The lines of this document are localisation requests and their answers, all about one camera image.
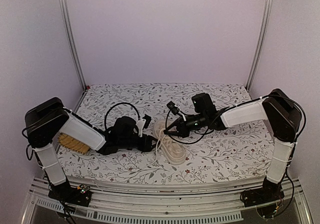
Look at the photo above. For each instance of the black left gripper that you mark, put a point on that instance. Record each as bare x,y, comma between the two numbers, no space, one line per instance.
146,145

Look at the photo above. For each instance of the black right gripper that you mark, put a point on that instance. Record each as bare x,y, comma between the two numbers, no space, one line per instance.
182,130

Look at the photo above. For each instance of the cream lace platform sneaker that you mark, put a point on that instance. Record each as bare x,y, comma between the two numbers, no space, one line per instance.
174,152

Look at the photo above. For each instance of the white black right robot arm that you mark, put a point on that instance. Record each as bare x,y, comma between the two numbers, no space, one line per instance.
285,119

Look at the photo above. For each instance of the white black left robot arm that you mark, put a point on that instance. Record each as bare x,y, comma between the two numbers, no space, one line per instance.
51,118

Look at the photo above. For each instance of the floral patterned table mat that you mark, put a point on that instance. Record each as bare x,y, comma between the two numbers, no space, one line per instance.
241,152

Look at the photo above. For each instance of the yellow woven placemat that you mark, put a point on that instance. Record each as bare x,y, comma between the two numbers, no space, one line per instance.
73,144

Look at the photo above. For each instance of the aluminium front rail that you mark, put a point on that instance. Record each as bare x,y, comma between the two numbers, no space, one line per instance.
202,203

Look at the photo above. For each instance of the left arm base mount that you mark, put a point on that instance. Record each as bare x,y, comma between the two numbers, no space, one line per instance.
80,195

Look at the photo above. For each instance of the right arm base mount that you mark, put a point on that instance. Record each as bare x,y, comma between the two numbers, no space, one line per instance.
269,192

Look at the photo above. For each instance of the left aluminium frame post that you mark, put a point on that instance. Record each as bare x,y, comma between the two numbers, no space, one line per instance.
72,44

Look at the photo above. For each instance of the aluminium frame post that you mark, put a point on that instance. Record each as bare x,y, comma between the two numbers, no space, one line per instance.
72,44
260,43

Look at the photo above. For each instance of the right aluminium frame post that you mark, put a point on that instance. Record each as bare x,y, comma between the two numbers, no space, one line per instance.
260,43

